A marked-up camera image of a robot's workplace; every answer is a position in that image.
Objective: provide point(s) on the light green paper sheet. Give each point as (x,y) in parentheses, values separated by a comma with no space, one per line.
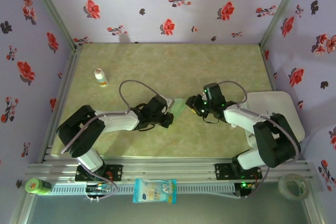
(178,106)

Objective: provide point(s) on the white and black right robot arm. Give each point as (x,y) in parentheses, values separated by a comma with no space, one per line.
(275,140)

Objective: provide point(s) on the tiny white lying bottle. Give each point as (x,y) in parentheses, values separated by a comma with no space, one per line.
(231,127)

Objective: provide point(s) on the white plastic medicine box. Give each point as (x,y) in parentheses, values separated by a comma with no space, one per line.
(275,103)

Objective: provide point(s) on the small white pill bottle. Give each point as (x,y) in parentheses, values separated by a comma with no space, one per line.
(100,77)

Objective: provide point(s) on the blue wet wipes packet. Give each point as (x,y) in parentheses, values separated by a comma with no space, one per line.
(155,191)

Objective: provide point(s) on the clear adhesive tape roll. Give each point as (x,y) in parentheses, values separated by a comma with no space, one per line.
(282,188)

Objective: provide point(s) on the long aluminium mounting rail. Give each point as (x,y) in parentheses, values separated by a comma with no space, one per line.
(168,167)

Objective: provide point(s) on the aluminium side rail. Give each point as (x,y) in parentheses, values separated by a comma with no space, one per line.
(60,103)
(268,66)

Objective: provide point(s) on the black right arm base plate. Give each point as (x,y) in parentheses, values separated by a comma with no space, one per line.
(221,171)

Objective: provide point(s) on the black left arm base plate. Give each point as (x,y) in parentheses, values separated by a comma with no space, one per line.
(115,172)

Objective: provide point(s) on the aluminium frame post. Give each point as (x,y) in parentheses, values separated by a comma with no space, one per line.
(22,208)
(53,11)
(283,11)
(313,213)

